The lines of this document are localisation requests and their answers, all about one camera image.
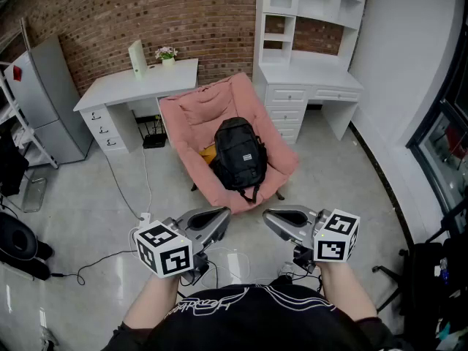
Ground pink potted flowers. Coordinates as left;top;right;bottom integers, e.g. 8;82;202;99
154;45;179;68

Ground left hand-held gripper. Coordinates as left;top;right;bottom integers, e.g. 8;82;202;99
133;206;233;287

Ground black bags on rack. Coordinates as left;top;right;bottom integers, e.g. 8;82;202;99
0;122;30;197

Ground black router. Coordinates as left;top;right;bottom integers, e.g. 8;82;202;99
136;114;167;150

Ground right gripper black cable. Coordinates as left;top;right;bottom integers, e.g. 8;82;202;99
279;267;325;294

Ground grey floor cable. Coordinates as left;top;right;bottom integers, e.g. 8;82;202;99
103;151;144;219

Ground person's black printed shirt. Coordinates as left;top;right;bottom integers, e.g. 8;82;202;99
101;283;405;351

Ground black backpack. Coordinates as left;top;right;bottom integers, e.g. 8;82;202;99
210;116;270;205

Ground dark framed window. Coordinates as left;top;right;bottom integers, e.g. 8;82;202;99
405;23;468;235

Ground pink cushioned lounge chair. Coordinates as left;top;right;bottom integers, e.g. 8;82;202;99
159;72;301;215

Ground yellow pouch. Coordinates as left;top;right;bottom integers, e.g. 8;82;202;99
198;145;217;165

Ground person's right forearm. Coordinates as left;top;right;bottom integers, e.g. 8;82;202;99
317;261;378;322

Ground black floor cable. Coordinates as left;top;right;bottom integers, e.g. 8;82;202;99
50;249;139;287

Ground silver refrigerator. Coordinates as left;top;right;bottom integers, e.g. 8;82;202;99
3;34;94;166

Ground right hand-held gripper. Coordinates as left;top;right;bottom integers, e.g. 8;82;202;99
262;205;361;274

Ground white desk with drawers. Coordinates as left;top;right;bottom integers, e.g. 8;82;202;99
72;58;200;156

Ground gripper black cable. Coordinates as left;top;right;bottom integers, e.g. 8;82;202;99
199;260;222;290
279;267;325;294

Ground black office chair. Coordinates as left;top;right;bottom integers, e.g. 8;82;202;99
371;232;468;345

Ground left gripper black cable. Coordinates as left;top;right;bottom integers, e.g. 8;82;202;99
199;260;222;290

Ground clear glass tray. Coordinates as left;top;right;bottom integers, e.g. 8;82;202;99
20;176;48;214

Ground white desk with hutch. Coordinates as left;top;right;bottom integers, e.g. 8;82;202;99
252;0;370;146

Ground person's left forearm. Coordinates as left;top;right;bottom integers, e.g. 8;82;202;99
122;272;181;329

